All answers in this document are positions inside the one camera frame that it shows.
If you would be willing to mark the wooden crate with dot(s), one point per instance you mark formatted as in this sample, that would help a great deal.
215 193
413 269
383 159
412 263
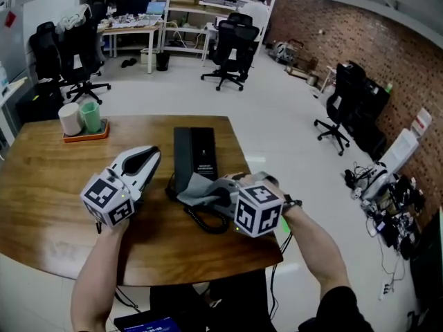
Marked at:
301 67

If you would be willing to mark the silver laptop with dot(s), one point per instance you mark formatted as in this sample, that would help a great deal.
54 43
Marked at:
155 10

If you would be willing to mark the white robot machine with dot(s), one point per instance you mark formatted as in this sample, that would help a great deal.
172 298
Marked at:
399 154

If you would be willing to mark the black slipper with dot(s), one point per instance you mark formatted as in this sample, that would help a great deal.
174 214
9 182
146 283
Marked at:
125 64
133 62

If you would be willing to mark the black office chair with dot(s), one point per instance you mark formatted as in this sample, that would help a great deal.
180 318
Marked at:
79 57
45 50
342 95
232 43

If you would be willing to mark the green bottle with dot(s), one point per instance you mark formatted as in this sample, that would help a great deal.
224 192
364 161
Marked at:
389 88

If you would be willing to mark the grey cloth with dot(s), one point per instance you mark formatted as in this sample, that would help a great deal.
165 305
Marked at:
200 190

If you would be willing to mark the white stool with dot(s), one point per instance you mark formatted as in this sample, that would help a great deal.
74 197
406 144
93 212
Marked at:
327 80

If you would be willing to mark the person's black trousers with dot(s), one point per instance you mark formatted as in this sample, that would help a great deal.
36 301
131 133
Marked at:
228 303

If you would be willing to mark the black tablet with blue screen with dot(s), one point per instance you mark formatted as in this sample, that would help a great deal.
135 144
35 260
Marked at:
149 323

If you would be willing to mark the person's left forearm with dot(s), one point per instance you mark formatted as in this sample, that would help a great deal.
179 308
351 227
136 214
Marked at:
97 272

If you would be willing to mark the black waste bin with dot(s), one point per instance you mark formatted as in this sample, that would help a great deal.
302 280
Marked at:
162 61

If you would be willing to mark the black cabinet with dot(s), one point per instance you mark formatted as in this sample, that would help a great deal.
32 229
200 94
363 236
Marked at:
370 112

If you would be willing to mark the wood top white desk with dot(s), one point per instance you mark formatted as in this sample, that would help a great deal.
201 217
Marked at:
133 30

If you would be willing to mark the grey metal cabinet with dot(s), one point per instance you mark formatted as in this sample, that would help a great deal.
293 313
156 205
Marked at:
12 47

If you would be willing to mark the white power strip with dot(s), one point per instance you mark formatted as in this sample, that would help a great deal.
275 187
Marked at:
385 290

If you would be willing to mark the white and red poster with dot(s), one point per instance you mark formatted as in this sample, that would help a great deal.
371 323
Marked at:
421 122

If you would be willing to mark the orange tray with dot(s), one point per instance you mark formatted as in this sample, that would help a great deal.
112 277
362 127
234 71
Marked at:
86 137

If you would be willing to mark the metal pot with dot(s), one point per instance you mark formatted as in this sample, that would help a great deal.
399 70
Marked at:
312 80

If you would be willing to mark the green plastic cup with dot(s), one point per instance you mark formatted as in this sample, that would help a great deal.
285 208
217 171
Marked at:
90 118

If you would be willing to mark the black equipment case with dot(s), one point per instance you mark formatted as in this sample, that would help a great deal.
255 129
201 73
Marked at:
38 102

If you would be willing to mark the black monitor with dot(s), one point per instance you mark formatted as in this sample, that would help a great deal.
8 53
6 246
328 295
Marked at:
133 5

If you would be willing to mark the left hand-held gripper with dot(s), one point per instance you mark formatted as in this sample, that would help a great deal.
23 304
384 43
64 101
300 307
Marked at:
107 202

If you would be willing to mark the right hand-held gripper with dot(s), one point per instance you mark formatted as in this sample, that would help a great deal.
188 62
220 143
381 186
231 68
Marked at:
259 209

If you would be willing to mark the red paper note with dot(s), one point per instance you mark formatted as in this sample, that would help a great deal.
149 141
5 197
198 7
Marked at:
10 18

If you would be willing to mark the white storage box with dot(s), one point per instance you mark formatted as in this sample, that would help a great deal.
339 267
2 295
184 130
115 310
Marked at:
148 56

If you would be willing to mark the person's right forearm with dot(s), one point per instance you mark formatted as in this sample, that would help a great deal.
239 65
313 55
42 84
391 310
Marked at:
311 251

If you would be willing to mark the white cylindrical container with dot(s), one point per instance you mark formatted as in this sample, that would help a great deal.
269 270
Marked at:
70 119

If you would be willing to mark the pale green jacket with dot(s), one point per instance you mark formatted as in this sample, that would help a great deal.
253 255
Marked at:
72 19

